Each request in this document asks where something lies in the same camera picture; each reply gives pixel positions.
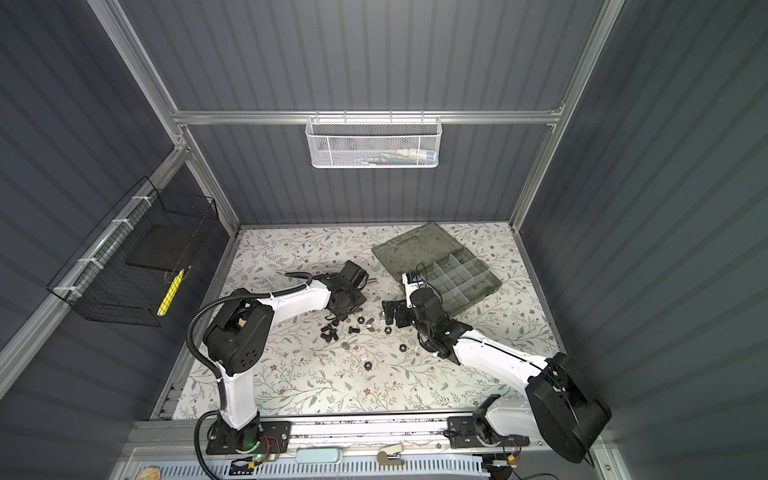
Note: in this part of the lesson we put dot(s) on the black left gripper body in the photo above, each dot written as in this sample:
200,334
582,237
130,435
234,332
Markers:
355,300

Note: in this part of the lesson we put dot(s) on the blue lego-like block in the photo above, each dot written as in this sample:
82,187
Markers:
571,446

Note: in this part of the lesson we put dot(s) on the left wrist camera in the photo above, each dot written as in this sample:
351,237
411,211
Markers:
412,281

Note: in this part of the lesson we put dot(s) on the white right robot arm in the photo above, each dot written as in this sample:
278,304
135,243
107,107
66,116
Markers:
566,410

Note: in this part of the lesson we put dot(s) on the black wire wall basket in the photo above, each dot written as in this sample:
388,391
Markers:
125,273

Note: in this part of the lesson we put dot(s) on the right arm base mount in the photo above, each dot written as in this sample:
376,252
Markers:
465,431

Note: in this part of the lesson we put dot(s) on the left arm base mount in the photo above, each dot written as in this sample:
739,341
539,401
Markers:
256,438

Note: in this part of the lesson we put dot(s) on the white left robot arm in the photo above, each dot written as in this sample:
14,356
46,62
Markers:
235,339

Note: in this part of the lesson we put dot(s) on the black bolts cluster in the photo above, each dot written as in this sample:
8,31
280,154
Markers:
329,333

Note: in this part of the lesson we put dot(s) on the yellow marker in basket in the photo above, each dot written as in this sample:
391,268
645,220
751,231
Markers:
170,294

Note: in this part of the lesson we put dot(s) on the white wire mesh basket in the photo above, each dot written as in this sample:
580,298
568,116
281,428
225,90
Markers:
374,145

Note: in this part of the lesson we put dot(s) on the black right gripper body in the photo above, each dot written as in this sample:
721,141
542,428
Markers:
423,329

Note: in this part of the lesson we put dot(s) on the clear green organizer box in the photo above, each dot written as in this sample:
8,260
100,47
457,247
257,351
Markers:
462,279

